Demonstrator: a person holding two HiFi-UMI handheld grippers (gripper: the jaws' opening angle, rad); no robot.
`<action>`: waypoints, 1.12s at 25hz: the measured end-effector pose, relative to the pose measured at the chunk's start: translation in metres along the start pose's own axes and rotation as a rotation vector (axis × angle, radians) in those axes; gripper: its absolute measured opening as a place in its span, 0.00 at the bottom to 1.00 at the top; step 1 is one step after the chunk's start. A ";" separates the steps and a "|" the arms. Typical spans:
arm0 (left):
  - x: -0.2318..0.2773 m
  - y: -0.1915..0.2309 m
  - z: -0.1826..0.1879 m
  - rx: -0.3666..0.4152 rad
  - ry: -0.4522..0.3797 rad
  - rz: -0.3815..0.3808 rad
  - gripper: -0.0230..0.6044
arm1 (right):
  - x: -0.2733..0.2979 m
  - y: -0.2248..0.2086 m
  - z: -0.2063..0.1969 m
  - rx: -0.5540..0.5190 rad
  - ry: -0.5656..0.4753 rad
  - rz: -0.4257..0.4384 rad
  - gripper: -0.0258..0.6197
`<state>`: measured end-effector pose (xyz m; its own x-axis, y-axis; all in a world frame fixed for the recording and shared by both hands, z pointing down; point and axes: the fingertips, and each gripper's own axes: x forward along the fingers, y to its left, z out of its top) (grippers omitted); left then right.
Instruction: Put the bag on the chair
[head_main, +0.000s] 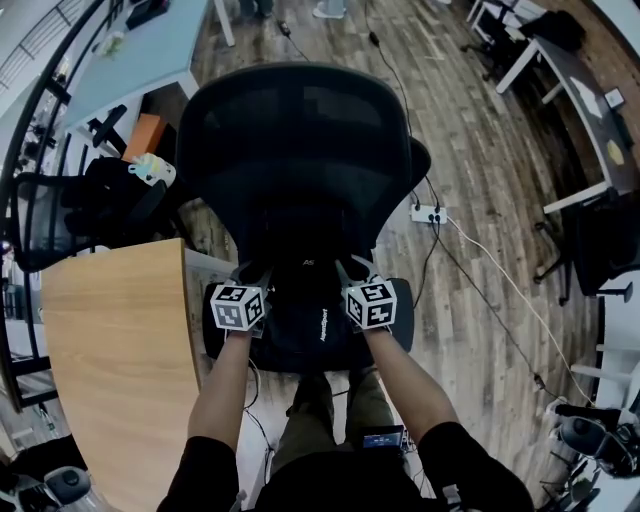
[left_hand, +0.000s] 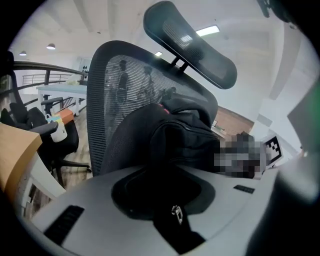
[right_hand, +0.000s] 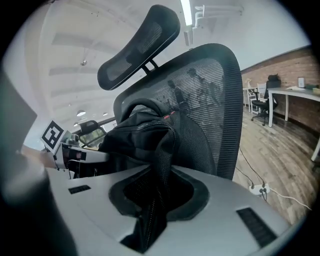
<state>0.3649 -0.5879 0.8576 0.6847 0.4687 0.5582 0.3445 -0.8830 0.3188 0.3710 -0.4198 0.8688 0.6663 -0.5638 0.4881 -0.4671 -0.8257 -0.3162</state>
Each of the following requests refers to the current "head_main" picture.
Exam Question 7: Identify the black bag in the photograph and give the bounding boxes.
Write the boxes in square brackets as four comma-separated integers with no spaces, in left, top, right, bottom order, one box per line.
[62,157,169,236]
[519,9,586,51]

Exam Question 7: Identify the flat black box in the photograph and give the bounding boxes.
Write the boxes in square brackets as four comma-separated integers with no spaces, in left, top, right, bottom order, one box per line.
[124,0,164,29]

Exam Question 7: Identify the person's black shirt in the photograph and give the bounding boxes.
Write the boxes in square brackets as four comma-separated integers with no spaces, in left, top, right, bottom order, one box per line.
[162,421,535,512]

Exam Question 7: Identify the dark grey desk white legs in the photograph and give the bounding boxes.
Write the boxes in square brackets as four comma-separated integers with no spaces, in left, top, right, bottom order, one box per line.
[494,37,640,214]

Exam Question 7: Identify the black mesh office chair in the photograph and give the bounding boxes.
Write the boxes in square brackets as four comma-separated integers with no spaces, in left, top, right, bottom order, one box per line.
[9,104,184,274]
[175,62,432,374]

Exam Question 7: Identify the black railing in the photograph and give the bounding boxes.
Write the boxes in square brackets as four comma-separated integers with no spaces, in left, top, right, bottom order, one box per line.
[0,0,121,411]

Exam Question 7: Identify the white power strip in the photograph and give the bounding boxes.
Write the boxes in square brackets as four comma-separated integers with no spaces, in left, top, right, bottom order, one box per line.
[409,202,449,224]

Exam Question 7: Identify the small chest-worn screen device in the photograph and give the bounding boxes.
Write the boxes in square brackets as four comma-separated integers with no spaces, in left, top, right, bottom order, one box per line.
[360,424,405,451]

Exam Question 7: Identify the white pastel pouch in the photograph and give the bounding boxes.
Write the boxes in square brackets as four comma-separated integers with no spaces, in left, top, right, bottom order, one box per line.
[127,153,177,187]

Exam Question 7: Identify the white floor cable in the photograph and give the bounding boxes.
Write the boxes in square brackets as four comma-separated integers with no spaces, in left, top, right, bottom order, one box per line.
[444,214,599,407]

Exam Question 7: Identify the person's right forearm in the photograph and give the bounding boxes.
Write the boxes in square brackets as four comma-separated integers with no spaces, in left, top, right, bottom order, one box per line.
[360,327,461,441]

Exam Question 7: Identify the pale green crumpled item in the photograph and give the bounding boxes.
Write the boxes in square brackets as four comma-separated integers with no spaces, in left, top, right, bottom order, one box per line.
[97,30,126,60]

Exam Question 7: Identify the person's legs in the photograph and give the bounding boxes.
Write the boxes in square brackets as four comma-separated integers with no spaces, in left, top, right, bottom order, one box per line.
[272,367,396,471]

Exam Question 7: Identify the white paper sheet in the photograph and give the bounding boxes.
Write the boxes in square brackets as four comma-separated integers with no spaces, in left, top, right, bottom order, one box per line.
[574,79,606,119]

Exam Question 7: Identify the person's left forearm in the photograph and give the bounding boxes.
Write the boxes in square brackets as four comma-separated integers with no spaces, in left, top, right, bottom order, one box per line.
[187,329,254,451]

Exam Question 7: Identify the orange box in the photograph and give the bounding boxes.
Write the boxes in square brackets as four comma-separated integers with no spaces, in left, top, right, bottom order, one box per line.
[122,113,169,164]

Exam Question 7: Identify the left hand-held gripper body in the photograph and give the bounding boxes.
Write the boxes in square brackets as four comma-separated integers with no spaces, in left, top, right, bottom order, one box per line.
[209,260,275,341]

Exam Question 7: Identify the black floor cable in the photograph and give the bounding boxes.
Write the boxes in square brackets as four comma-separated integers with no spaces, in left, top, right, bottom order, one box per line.
[432,222,549,389]
[363,0,444,214]

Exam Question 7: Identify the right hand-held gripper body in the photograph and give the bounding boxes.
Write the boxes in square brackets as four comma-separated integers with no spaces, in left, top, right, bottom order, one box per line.
[333,254,400,335]

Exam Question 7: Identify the wooden table white legs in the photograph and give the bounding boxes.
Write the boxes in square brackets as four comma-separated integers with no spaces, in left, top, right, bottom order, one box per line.
[39,237,201,512]

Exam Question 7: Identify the light blue table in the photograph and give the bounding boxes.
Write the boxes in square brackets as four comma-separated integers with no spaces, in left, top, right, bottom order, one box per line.
[64,0,236,132]

